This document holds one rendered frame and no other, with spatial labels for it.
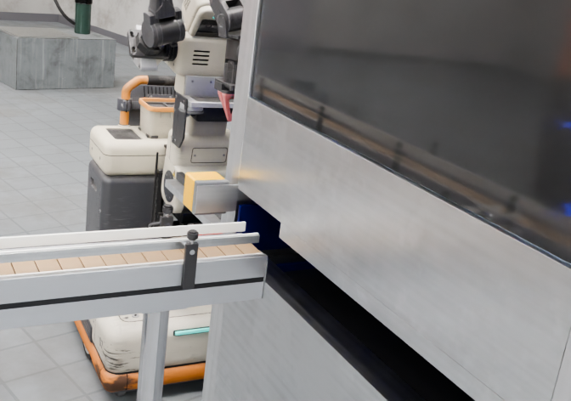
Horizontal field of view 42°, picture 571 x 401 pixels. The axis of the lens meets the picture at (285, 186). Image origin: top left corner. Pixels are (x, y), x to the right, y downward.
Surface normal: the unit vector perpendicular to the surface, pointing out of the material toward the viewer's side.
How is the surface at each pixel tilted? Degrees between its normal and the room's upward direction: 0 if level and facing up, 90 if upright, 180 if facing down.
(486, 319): 90
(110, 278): 90
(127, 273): 90
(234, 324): 90
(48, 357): 0
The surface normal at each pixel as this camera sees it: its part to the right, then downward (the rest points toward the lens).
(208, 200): 0.46, 0.32
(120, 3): -0.74, 0.11
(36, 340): 0.13, -0.94
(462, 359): -0.88, 0.04
